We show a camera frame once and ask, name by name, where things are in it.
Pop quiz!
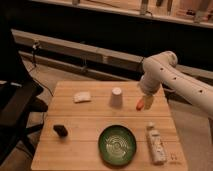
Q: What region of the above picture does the green ceramic bowl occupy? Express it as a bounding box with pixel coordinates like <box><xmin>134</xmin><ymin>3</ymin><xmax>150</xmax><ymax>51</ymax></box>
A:
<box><xmin>98</xmin><ymin>125</ymin><xmax>137</xmax><ymax>167</ymax></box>

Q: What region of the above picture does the black office chair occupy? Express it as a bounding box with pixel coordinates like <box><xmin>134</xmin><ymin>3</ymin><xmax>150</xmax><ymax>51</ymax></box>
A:
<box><xmin>0</xmin><ymin>7</ymin><xmax>48</xmax><ymax>166</ymax></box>

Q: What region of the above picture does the black cable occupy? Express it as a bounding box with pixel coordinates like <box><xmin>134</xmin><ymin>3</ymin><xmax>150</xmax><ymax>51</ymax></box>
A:
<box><xmin>20</xmin><ymin>41</ymin><xmax>54</xmax><ymax>98</ymax></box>

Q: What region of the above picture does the white plastic bottle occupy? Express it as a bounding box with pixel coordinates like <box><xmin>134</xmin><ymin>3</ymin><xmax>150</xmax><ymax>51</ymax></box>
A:
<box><xmin>147</xmin><ymin>122</ymin><xmax>167</xmax><ymax>165</ymax></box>

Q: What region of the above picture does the orange carrot toy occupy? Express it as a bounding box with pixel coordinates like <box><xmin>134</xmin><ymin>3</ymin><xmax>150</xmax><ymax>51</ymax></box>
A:
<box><xmin>136</xmin><ymin>99</ymin><xmax>144</xmax><ymax>111</ymax></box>

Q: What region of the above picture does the black eraser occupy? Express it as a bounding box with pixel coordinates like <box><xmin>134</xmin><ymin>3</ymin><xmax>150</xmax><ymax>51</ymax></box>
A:
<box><xmin>53</xmin><ymin>125</ymin><xmax>68</xmax><ymax>137</ymax></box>

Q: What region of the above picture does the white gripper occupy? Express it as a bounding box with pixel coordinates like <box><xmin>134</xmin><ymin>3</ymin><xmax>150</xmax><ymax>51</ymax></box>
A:
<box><xmin>138</xmin><ymin>77</ymin><xmax>160</xmax><ymax>110</ymax></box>

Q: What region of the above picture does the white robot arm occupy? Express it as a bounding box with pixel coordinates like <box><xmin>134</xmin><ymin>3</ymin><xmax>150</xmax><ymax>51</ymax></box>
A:
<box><xmin>138</xmin><ymin>51</ymin><xmax>213</xmax><ymax>119</ymax></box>

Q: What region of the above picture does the white crumpled cloth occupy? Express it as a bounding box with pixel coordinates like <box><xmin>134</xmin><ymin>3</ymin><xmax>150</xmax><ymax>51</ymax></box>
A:
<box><xmin>73</xmin><ymin>92</ymin><xmax>91</xmax><ymax>103</ymax></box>

